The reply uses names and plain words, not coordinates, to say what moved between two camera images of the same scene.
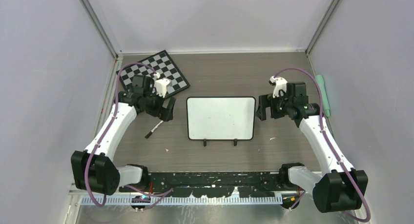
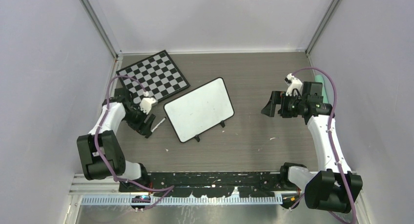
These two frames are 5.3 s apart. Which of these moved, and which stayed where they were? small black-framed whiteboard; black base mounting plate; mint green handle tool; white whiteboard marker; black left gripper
Moved: small black-framed whiteboard; black left gripper
Stayed: white whiteboard marker; black base mounting plate; mint green handle tool
